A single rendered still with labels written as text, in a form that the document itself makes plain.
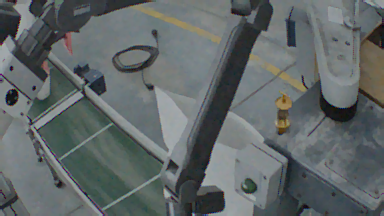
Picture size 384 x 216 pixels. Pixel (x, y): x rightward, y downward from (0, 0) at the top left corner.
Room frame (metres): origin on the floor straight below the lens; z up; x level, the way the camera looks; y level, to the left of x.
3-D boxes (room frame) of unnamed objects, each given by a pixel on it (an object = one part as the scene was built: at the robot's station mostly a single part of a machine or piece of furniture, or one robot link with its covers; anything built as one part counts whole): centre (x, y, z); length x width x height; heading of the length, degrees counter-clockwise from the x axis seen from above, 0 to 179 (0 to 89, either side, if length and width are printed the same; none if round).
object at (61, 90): (2.76, 1.45, 0.34); 2.21 x 0.39 x 0.09; 38
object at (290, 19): (0.95, -0.31, 1.25); 0.10 x 0.08 x 0.12; 153
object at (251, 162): (0.46, -0.09, 1.29); 0.08 x 0.05 x 0.09; 38
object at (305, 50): (0.80, -0.37, 1.23); 0.28 x 0.07 x 0.16; 38
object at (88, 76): (2.19, 0.61, 0.35); 0.30 x 0.15 x 0.15; 38
